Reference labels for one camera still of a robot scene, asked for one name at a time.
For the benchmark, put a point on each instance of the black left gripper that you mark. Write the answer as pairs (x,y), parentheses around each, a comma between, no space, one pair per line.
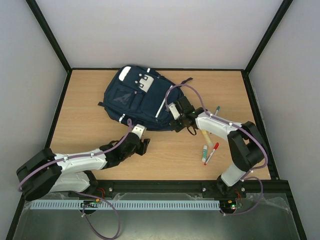
(144,146)

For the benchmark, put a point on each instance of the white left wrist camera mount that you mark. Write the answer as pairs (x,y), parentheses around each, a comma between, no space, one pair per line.
(139,130)

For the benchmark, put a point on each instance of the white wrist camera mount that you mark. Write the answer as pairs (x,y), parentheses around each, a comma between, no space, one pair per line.
(174,111)
(139,130)

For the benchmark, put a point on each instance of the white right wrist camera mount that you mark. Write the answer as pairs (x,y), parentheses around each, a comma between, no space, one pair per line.
(174,111)

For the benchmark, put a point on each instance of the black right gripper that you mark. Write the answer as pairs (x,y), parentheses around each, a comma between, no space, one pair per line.
(179,124)

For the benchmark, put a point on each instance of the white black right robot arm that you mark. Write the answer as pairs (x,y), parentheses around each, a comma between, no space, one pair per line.
(246,145)

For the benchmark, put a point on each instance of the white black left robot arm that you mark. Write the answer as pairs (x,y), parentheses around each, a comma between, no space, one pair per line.
(47,172)

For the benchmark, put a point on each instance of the red capped white marker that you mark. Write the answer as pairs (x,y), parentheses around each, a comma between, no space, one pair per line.
(211,154)

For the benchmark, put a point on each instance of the green capped white marker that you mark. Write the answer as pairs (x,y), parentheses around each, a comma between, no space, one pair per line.
(217,110)

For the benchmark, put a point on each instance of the green white glue stick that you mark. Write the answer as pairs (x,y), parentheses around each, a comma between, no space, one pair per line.
(204,153)

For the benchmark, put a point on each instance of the black aluminium frame rail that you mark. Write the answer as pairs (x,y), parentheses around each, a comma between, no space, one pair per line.
(207,188)

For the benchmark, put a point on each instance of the yellow highlighter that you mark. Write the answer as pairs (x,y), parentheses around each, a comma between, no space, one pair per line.
(207,138)

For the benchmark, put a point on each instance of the light blue slotted cable duct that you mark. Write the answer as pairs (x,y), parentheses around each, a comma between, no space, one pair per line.
(153,205)

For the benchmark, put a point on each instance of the navy blue student backpack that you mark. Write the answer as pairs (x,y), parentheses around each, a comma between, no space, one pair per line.
(141,94)

